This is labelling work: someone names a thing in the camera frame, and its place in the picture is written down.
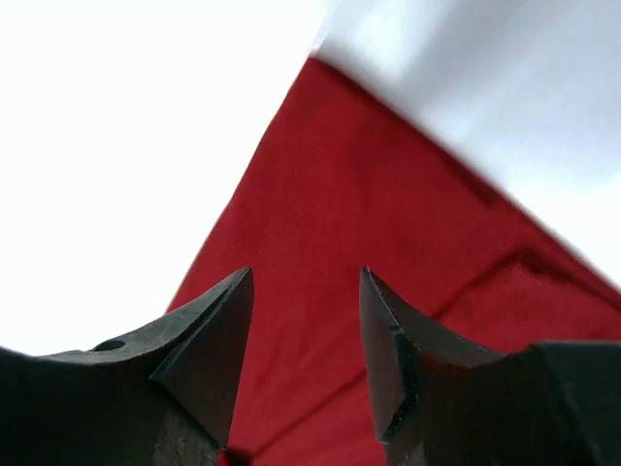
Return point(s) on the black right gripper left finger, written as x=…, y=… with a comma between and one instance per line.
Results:
x=163, y=394

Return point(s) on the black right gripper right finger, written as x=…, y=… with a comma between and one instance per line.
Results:
x=440, y=399

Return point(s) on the dark red t shirt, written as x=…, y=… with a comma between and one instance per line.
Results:
x=339, y=183

